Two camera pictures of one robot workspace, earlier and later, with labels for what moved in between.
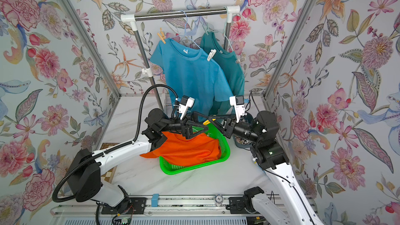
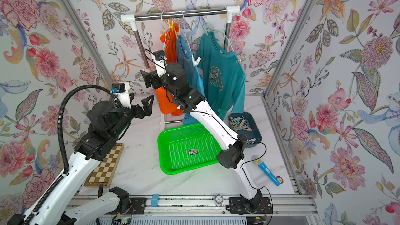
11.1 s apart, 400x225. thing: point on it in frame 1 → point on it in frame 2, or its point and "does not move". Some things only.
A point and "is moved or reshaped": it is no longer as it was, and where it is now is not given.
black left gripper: [184, 127] → [147, 110]
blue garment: [191, 78] is moved or reshaped
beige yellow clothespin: [162, 36] → [177, 33]
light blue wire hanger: [185, 35] is moved or reshaped
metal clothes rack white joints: [133, 18] does not move
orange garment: [176, 150] → [169, 40]
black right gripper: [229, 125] → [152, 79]
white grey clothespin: [211, 54] → [196, 63]
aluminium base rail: [219, 207] does not move
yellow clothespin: [206, 122] is moved or reshaped
